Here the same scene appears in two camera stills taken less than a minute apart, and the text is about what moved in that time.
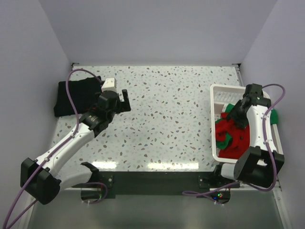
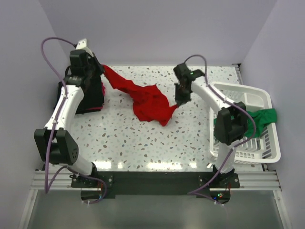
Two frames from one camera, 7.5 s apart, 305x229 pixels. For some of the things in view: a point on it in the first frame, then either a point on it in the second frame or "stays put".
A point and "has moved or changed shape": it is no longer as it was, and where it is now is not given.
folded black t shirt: (83, 93) stays put
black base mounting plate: (157, 182) stays put
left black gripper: (126, 107) → (100, 70)
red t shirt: (240, 136) has moved or changed shape
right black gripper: (241, 123) → (178, 99)
